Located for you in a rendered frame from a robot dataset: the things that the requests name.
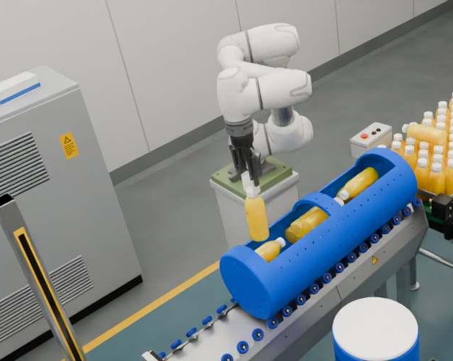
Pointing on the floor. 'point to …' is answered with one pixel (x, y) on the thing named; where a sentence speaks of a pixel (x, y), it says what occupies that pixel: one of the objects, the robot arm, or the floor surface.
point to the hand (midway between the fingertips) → (250, 183)
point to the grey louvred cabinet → (50, 214)
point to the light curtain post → (37, 276)
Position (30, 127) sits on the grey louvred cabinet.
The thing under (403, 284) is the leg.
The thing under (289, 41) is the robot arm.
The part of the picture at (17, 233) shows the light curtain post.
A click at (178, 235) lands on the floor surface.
